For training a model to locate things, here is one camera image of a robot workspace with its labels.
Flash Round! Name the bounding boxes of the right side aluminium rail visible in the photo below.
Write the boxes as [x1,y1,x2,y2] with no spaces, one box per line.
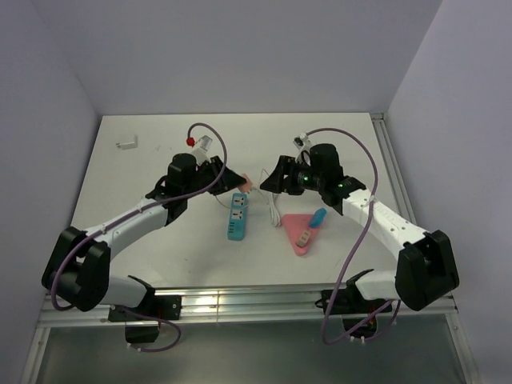
[370,114,417,224]

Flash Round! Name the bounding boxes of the pink triangular power strip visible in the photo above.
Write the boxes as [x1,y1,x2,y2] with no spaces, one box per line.
[281,214,320,257]

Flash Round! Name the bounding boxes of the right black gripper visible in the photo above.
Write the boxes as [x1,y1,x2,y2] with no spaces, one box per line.
[260,155,325,195]

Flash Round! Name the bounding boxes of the white power cord with plug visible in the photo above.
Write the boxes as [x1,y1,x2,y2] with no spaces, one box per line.
[239,167,283,229]

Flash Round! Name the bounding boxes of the teal power strip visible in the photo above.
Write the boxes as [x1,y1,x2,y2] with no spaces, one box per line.
[227,193,249,241]

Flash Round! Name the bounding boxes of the small blue adapter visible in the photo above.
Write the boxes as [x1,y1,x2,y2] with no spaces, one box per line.
[308,208,327,229]

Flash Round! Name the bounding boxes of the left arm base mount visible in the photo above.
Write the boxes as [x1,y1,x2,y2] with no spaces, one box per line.
[107,295,182,353]

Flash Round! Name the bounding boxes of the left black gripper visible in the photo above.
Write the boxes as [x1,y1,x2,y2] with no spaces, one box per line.
[183,156,246,199]

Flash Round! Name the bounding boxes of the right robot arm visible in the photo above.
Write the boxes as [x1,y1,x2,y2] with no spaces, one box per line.
[261,144,460,312]

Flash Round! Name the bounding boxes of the aluminium rail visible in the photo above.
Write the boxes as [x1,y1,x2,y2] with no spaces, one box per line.
[36,282,459,329]
[370,114,417,224]

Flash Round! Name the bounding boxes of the white wall charger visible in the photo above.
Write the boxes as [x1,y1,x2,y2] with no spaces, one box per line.
[115,134,138,150]

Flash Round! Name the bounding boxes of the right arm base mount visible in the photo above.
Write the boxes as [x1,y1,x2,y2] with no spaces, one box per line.
[330,289,386,340]

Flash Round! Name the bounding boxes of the front aluminium rail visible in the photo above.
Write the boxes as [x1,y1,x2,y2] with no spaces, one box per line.
[36,282,459,329]

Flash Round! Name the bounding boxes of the orange charger plug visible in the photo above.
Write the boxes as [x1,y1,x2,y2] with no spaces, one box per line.
[238,174,253,194]

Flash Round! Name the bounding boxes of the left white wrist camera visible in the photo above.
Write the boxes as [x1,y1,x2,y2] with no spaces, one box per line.
[186,135,213,158]

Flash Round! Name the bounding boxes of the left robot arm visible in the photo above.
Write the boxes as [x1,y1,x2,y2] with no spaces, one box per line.
[42,153,246,319]

